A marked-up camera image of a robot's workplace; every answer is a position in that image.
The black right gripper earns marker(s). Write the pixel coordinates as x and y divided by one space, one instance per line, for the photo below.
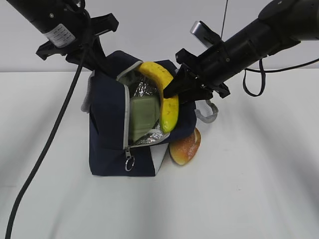
190 83

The sugared bread roll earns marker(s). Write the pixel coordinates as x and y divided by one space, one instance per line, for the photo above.
183 150

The navy blue lunch bag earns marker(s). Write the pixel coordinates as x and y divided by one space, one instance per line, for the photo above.
107 102

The yellow banana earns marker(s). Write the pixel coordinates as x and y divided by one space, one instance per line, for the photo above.
169 107

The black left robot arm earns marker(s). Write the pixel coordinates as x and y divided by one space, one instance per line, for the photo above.
46 14

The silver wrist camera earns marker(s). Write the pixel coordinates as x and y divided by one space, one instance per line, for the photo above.
204 34

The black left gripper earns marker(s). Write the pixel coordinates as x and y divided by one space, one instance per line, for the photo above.
71 38

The green lid glass container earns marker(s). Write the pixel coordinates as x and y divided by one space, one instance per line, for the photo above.
144 114

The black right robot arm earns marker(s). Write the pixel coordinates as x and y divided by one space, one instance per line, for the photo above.
280 25

